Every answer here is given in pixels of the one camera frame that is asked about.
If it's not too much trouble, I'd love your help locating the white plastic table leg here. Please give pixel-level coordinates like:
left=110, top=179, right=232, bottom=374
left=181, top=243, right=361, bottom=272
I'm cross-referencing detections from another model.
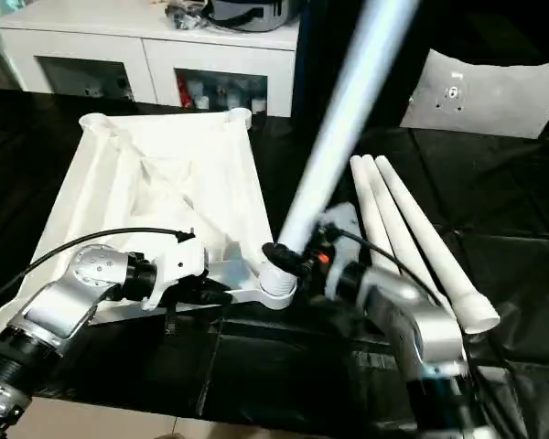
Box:
left=375, top=155, right=501, bottom=333
left=350, top=155, right=405, bottom=268
left=259, top=0, right=424, bottom=295
left=361, top=155, right=458, bottom=316

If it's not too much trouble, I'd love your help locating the white plastic table top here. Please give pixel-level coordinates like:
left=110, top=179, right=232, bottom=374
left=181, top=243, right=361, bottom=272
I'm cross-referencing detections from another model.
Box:
left=0, top=108, right=298, bottom=335

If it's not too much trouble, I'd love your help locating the black work mat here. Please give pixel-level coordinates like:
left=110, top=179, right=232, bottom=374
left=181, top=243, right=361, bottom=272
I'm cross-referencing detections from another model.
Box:
left=0, top=87, right=549, bottom=431

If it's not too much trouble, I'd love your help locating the white cabinet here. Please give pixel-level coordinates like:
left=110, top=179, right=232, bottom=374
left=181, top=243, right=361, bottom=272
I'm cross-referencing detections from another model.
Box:
left=0, top=0, right=301, bottom=118

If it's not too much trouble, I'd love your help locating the grey bag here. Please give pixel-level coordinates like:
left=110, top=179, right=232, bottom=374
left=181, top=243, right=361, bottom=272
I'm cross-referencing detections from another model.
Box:
left=209, top=0, right=301, bottom=33

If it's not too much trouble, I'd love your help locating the tangled small items pile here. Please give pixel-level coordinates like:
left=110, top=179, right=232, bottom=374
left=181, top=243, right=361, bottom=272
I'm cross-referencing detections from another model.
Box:
left=165, top=3, right=211, bottom=30

